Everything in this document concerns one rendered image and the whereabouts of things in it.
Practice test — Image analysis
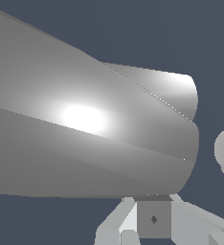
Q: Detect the small grey square block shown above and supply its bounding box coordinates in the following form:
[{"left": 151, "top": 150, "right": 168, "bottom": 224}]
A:
[{"left": 133, "top": 194, "right": 174, "bottom": 239}]

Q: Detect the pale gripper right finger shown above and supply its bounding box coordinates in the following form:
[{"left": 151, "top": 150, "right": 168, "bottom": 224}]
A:
[{"left": 169, "top": 192, "right": 224, "bottom": 245}]

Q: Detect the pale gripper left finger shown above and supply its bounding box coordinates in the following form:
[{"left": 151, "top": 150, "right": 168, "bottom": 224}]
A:
[{"left": 94, "top": 196, "right": 141, "bottom": 245}]

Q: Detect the large grey metal faucet body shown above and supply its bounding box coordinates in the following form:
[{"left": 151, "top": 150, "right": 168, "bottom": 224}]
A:
[{"left": 0, "top": 5, "right": 200, "bottom": 198}]

